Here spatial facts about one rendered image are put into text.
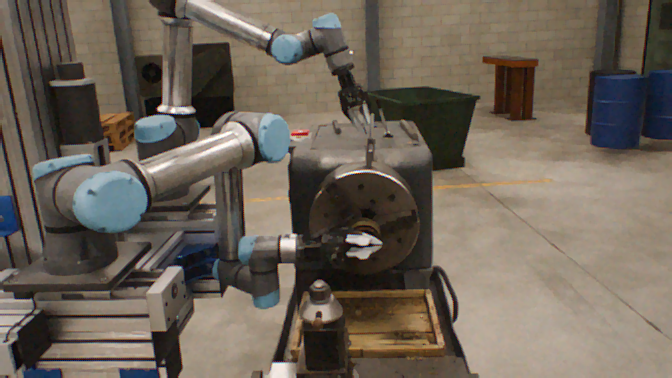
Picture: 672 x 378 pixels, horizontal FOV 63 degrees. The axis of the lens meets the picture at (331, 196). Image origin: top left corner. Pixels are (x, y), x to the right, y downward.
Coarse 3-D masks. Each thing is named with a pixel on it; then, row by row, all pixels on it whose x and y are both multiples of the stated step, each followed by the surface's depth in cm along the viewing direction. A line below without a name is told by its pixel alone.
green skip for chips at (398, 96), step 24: (384, 96) 706; (408, 96) 714; (432, 96) 701; (456, 96) 643; (480, 96) 600; (408, 120) 591; (432, 120) 599; (456, 120) 608; (432, 144) 614; (456, 144) 623; (432, 168) 634
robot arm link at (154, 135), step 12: (144, 120) 160; (156, 120) 159; (168, 120) 159; (144, 132) 155; (156, 132) 155; (168, 132) 158; (180, 132) 165; (144, 144) 156; (156, 144) 156; (168, 144) 158; (180, 144) 165; (144, 156) 157
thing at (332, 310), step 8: (304, 304) 99; (312, 304) 98; (320, 304) 97; (328, 304) 98; (336, 304) 99; (304, 312) 98; (312, 312) 97; (328, 312) 97; (336, 312) 98; (312, 320) 97; (328, 320) 97
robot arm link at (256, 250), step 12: (240, 240) 141; (252, 240) 139; (264, 240) 139; (276, 240) 139; (240, 252) 139; (252, 252) 138; (264, 252) 138; (276, 252) 138; (252, 264) 140; (264, 264) 139; (276, 264) 142
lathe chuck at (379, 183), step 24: (360, 168) 155; (384, 168) 159; (360, 192) 154; (384, 192) 154; (408, 192) 153; (312, 216) 157; (336, 216) 156; (384, 240) 158; (408, 240) 157; (360, 264) 160; (384, 264) 160
